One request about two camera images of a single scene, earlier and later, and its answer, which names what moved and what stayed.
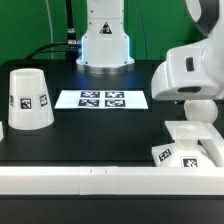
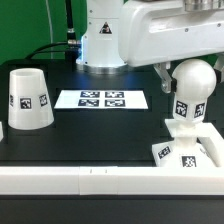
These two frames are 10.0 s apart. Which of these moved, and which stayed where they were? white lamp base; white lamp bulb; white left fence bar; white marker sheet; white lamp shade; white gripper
Moved: white gripper; white lamp bulb
Stayed: white lamp base; white left fence bar; white lamp shade; white marker sheet
